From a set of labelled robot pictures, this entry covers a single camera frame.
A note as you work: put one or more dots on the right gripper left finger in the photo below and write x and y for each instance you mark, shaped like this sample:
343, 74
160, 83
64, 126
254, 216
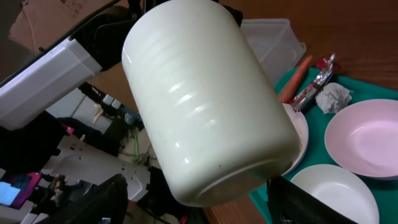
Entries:
108, 200

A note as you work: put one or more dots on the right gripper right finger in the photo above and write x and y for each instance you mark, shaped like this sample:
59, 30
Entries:
290, 204

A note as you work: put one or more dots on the white bowl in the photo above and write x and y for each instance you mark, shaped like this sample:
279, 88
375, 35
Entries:
339, 189

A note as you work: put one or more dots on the orange carrot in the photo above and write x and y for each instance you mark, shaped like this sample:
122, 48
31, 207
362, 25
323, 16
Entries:
288, 92

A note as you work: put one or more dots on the white cup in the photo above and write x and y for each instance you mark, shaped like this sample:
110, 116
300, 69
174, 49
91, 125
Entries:
214, 120

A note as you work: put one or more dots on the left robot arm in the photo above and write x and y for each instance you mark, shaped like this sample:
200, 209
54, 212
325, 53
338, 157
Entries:
72, 42

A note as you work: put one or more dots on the pink plate with food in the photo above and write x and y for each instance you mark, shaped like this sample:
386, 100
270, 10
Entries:
301, 126

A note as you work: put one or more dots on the crumpled white tissue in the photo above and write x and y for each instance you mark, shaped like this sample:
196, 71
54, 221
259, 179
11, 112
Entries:
333, 98

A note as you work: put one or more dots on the red snack wrapper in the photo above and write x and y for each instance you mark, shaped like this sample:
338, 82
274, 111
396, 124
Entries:
315, 86

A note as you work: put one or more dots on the clear plastic bin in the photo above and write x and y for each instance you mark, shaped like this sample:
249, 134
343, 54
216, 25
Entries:
275, 45

